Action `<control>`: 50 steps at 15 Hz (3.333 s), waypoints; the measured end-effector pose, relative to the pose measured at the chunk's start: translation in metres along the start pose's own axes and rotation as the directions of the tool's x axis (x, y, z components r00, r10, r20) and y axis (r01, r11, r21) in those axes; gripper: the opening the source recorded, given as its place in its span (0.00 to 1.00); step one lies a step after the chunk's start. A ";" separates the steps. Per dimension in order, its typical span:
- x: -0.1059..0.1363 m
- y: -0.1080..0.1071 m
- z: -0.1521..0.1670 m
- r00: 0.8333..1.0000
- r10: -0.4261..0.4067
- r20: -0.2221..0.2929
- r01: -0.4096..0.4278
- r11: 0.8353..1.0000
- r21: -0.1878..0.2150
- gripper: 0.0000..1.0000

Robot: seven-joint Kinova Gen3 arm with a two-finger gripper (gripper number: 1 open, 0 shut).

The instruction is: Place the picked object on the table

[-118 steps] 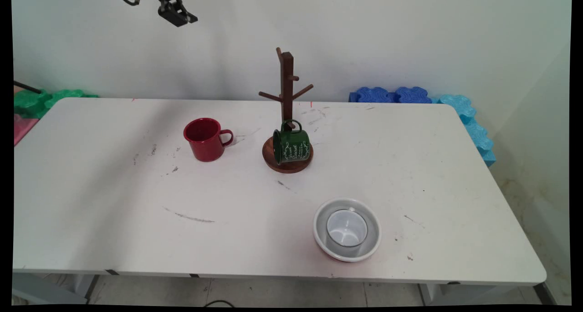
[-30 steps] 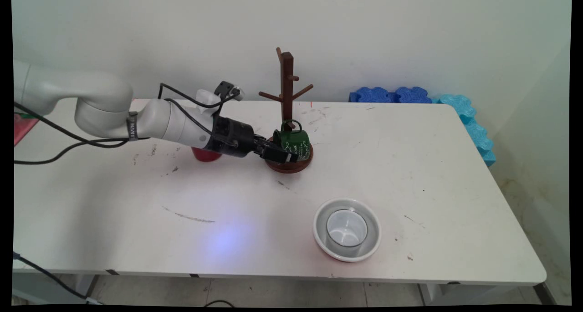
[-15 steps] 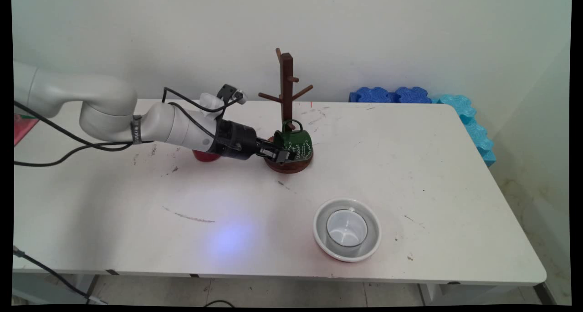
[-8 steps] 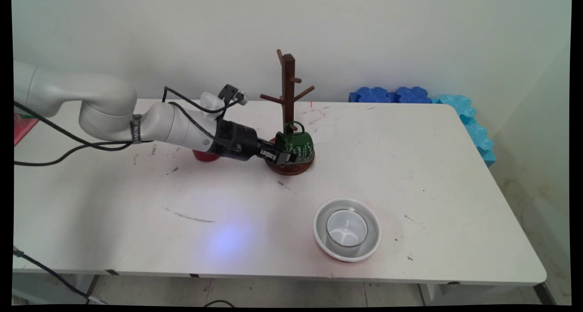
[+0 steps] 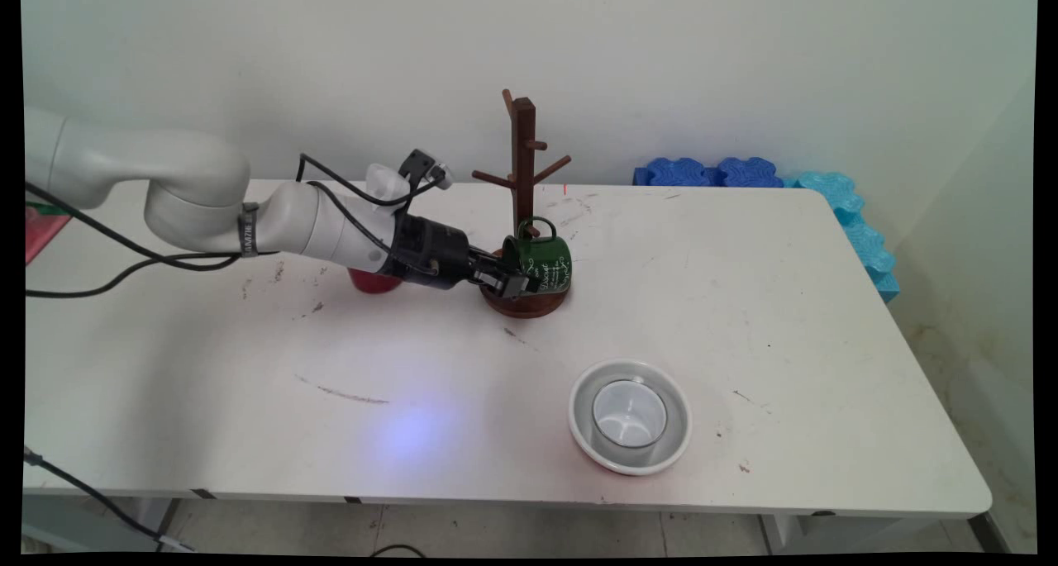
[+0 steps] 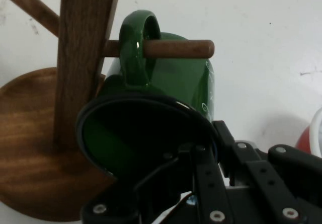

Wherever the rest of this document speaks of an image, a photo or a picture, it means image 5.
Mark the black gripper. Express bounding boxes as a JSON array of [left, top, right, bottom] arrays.
[[385, 212, 544, 301]]

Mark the green enamel mug white print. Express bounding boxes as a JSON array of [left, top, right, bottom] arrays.
[[501, 216, 574, 297]]

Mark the dark wooden mug tree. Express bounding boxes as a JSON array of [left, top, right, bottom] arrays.
[[471, 88, 574, 320]]

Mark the red enamel mug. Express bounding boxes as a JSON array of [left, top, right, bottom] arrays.
[[346, 267, 405, 295]]

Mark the white cup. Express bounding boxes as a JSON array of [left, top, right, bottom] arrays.
[[591, 379, 668, 452]]

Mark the dark blue foam mat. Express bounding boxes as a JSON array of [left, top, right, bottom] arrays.
[[715, 157, 784, 189], [633, 157, 722, 188]]

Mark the white bowl red underside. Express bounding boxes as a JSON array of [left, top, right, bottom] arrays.
[[568, 359, 693, 477]]

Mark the pink foam mat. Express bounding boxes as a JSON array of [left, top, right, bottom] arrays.
[[25, 209, 74, 265]]

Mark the wrist camera on white mount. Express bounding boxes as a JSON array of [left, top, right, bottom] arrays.
[[364, 148, 455, 212]]

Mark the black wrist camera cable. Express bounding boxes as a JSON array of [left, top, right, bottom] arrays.
[[295, 152, 449, 257]]

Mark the grey strap on arm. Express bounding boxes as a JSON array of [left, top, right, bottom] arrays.
[[237, 202, 261, 259]]

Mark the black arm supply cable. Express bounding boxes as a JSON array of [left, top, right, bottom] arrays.
[[23, 180, 282, 553]]

